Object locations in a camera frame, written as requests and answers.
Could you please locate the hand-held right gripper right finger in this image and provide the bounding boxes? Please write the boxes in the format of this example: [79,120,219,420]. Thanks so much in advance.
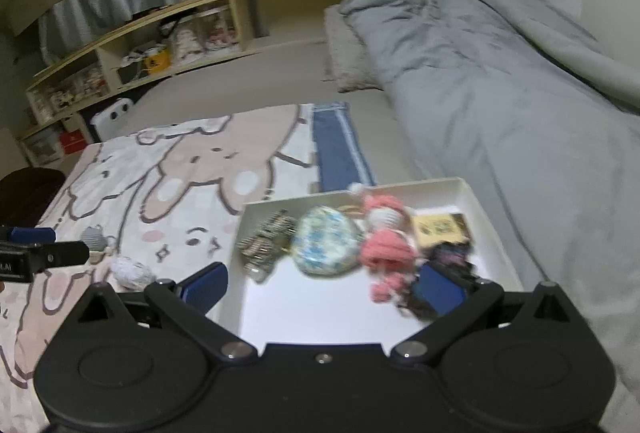
[390,261,568,366]

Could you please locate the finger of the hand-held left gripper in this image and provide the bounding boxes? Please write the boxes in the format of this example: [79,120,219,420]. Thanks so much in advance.
[0,226,57,245]
[30,241,91,273]

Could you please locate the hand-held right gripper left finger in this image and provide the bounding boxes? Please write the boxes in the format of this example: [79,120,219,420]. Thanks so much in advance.
[75,261,261,366]

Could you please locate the yellow card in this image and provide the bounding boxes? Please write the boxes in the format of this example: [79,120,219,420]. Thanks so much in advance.
[412,212,471,248]

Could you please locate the pink knitted doll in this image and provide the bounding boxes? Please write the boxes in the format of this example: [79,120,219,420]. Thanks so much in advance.
[347,182,423,309]

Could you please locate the white cardboard tray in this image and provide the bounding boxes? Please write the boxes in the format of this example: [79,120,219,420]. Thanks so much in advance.
[232,176,525,349]

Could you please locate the silver gold glitter pouch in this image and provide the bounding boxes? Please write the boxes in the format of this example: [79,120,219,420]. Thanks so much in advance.
[237,209,297,284]

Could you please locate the blue floral brocade pouch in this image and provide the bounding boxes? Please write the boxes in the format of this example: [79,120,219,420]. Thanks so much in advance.
[291,206,366,278]

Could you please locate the grey knitted toy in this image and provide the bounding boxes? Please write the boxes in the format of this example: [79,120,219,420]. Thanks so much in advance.
[80,224,118,254]

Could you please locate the dark round chair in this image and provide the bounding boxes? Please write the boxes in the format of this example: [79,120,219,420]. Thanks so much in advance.
[0,167,68,229]

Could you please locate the white yarn ball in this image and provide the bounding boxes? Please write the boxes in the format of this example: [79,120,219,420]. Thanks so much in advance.
[109,255,156,291]

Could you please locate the clear storage box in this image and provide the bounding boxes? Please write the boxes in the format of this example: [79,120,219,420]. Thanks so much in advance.
[22,133,63,165]

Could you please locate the red box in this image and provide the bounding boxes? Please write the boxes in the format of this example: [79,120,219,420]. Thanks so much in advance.
[59,129,88,156]

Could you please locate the printed cartoon blanket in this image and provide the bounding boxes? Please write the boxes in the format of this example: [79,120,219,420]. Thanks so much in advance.
[0,103,321,394]

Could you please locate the white plastic stool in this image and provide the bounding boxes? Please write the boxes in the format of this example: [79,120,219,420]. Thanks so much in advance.
[90,97,136,144]

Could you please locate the row of small figure boxes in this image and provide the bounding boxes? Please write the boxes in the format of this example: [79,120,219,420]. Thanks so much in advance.
[27,66,108,124]

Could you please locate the blue striped towel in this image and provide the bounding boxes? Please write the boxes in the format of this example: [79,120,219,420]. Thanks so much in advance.
[310,102,378,194]

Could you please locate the grey duvet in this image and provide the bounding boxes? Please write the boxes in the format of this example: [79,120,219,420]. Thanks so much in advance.
[337,0,640,433]

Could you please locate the yellow shelf box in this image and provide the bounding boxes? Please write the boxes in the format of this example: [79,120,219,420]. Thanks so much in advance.
[142,50,173,76]

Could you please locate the clear figure display box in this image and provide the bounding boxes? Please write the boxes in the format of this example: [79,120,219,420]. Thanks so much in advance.
[170,20,206,64]
[205,13,241,51]

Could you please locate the white fluffy pillow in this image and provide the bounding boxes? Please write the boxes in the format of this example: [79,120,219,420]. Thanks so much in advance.
[322,4,383,94]

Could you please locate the wooden headboard shelf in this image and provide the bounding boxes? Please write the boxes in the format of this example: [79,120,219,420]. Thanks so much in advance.
[17,0,451,139]

